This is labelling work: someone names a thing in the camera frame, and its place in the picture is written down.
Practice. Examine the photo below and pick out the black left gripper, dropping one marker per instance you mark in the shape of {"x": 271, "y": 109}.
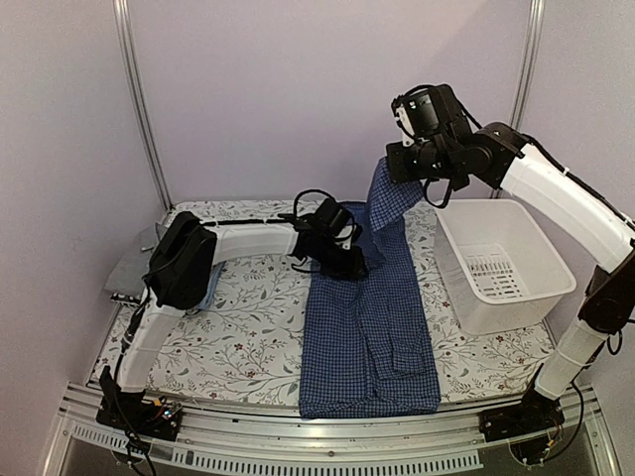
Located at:
{"x": 351, "y": 271}

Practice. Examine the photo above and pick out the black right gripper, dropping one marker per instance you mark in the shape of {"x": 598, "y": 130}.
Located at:
{"x": 398, "y": 172}

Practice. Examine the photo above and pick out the blue checked long sleeve shirt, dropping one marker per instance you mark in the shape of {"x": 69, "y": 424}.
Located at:
{"x": 367, "y": 351}

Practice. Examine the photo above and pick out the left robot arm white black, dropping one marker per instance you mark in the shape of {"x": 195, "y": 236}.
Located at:
{"x": 168, "y": 270}

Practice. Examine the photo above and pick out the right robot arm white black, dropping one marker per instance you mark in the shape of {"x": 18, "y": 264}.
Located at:
{"x": 517, "y": 164}

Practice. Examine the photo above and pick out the floral white tablecloth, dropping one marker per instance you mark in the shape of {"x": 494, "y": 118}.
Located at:
{"x": 248, "y": 347}

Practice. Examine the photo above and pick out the light blue folded shirt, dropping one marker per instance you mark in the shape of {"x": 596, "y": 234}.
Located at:
{"x": 206, "y": 303}

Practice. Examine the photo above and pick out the white plastic basket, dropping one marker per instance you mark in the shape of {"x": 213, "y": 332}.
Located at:
{"x": 500, "y": 270}

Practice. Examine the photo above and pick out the grey folded shirt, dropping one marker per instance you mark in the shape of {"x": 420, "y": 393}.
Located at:
{"x": 126, "y": 277}

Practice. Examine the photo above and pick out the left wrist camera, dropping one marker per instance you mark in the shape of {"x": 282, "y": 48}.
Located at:
{"x": 333, "y": 221}

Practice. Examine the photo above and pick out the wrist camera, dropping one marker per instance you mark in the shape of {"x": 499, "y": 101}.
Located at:
{"x": 333, "y": 221}
{"x": 428, "y": 110}

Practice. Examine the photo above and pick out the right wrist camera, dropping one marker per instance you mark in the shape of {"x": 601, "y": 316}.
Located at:
{"x": 428, "y": 110}

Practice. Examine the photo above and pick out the right aluminium frame post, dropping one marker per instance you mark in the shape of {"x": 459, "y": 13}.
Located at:
{"x": 528, "y": 62}

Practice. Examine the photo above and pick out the aluminium frame post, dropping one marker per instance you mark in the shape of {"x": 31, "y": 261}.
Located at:
{"x": 134, "y": 80}
{"x": 528, "y": 62}

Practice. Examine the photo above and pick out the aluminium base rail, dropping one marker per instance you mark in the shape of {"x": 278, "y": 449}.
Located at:
{"x": 234, "y": 439}

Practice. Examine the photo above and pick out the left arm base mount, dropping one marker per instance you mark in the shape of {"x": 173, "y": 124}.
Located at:
{"x": 158, "y": 419}

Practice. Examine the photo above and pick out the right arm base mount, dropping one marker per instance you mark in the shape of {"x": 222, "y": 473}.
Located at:
{"x": 520, "y": 419}

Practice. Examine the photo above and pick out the left aluminium frame post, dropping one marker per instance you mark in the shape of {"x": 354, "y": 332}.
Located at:
{"x": 134, "y": 80}

